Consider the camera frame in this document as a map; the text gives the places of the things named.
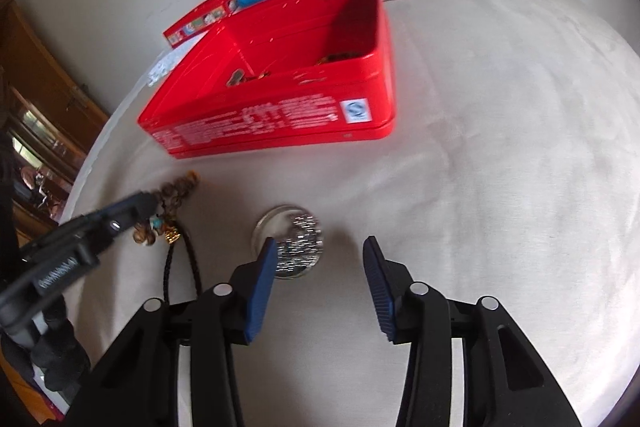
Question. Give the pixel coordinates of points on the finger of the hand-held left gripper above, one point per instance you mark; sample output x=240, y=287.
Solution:
x=125, y=224
x=100, y=212

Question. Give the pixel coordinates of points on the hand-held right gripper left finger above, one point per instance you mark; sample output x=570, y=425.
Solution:
x=260, y=292

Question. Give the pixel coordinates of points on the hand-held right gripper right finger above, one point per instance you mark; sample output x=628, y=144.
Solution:
x=382, y=292

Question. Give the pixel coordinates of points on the sparkly silver bangle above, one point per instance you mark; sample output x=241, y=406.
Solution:
x=300, y=247

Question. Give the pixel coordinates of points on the red tin box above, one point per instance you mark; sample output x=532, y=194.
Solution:
x=260, y=117

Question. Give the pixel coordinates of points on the person's left hand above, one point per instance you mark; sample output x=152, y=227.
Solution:
x=57, y=352

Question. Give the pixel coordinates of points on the wooden cabinet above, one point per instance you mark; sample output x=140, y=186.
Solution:
x=40, y=72

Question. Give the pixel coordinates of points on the white lace cloth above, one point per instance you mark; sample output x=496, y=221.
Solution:
x=167, y=62

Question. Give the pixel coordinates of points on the beige bed sheet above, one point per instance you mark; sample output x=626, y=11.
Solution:
x=500, y=157

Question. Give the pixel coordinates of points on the red tin lid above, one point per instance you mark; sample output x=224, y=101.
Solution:
x=200, y=19

